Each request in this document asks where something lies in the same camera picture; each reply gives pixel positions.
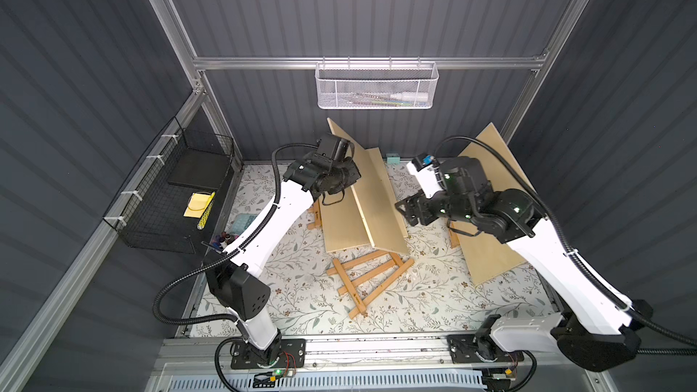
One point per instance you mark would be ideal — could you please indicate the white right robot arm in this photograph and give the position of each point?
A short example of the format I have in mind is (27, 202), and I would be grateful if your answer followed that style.
(592, 331)

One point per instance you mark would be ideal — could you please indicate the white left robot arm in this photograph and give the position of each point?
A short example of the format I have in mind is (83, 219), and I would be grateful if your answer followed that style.
(236, 283)

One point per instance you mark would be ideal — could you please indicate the wooden easel under boards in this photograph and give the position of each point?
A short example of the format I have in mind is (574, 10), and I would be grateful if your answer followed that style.
(315, 213)

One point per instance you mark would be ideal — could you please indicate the pink cup with markers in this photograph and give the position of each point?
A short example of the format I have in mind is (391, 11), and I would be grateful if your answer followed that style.
(221, 241)

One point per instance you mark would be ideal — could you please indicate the white wire mesh basket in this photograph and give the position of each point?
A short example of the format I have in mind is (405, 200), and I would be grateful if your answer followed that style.
(366, 85)

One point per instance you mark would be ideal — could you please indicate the small teal box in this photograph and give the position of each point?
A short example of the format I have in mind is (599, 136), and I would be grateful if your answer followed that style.
(392, 159)

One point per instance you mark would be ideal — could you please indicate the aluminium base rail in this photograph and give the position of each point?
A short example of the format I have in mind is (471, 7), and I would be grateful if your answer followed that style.
(194, 356)

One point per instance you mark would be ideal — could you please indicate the teal desk calculator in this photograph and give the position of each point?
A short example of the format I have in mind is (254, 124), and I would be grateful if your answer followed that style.
(240, 223)

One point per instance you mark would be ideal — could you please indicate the yellow sticky note pad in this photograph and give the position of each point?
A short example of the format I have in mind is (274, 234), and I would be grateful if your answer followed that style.
(198, 203)

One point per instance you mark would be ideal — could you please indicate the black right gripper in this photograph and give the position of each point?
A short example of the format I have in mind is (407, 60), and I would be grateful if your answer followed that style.
(423, 209)

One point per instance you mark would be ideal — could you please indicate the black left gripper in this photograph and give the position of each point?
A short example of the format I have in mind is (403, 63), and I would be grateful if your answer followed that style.
(342, 172)

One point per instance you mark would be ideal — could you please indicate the small wooden easel frame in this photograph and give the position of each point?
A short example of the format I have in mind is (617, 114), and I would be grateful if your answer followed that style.
(454, 240)

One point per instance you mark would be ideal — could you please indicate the black tray in basket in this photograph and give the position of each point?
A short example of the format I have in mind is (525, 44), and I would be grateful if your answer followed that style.
(204, 171)

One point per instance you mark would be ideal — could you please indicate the black wire wall basket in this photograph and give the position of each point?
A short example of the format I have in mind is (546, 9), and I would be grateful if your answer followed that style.
(148, 212)

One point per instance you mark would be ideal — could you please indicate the large plywood board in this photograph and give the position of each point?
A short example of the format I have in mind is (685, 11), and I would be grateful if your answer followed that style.
(485, 256)

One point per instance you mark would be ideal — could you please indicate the white tube in basket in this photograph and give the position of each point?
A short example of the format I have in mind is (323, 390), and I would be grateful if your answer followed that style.
(410, 98)

